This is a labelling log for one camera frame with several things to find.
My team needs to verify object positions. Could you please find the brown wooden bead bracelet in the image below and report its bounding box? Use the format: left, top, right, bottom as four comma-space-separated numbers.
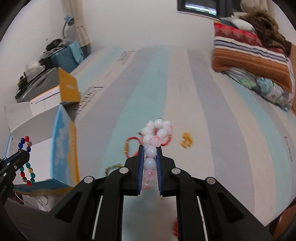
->
104, 163, 124, 176

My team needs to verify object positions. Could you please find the multicolour glass bead bracelet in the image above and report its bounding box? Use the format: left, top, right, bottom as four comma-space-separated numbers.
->
17, 136, 36, 187

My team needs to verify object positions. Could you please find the white pink bead bracelet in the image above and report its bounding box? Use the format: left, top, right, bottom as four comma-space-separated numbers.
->
141, 118, 174, 191

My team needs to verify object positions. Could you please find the blue yellow cardboard box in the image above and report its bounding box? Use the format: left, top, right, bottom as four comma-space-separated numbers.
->
4, 68, 80, 196

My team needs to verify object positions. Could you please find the striped bed sheet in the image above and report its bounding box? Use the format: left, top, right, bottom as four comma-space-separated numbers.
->
69, 46, 296, 241

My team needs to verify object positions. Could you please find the grey suitcase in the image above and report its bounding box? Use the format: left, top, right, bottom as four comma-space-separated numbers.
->
15, 67, 59, 102

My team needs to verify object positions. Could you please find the white plastic bag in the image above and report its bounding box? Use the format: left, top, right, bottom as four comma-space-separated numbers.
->
25, 60, 45, 75

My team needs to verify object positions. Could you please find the teal suitcase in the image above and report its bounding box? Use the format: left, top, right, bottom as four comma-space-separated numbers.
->
50, 45, 84, 73

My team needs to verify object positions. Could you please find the dark clothes pile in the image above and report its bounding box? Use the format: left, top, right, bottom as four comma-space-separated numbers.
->
39, 38, 69, 63

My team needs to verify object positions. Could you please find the floral quilt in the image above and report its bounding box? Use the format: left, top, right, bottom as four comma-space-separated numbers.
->
222, 60, 295, 111

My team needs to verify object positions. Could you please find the striped orange pillow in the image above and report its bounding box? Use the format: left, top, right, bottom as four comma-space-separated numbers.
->
212, 22, 292, 92

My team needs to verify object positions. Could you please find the blue desk lamp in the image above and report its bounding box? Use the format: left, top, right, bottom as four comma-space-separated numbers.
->
62, 16, 74, 39

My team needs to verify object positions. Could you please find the beige curtain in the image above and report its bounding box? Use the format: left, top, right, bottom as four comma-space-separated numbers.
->
62, 0, 90, 47

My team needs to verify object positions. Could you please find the dark window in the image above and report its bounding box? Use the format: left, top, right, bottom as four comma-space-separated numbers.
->
177, 0, 242, 18

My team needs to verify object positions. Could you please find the brown fur blanket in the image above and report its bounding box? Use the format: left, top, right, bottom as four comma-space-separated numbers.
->
239, 9, 292, 57

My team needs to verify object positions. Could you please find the red cord bracelet left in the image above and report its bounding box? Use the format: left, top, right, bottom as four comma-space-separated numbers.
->
124, 136, 143, 159

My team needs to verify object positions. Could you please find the red cord bracelet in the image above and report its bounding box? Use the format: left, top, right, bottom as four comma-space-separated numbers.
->
124, 136, 143, 159
154, 128, 173, 147

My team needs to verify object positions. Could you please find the yellow amber bead bracelet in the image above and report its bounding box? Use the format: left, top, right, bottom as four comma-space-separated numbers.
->
180, 131, 194, 149

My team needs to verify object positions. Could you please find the red cord bracelet right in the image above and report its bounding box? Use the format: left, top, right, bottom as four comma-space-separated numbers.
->
154, 128, 173, 147

